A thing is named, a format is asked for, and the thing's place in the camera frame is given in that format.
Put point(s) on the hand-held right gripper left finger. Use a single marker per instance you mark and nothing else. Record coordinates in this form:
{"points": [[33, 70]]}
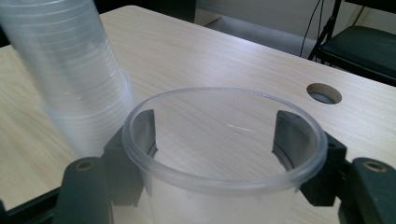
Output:
{"points": [[124, 174]]}

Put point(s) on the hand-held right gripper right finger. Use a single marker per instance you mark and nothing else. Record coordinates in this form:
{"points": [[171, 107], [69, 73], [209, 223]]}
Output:
{"points": [[323, 168]]}

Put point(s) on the clear plastic drinking cup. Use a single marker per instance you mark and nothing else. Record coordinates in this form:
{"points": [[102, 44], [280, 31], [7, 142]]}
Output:
{"points": [[224, 186]]}

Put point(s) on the stack of clear cups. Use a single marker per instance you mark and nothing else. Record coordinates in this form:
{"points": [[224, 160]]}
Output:
{"points": [[68, 68]]}

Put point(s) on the black folding chair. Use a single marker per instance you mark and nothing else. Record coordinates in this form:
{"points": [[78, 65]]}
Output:
{"points": [[361, 46]]}

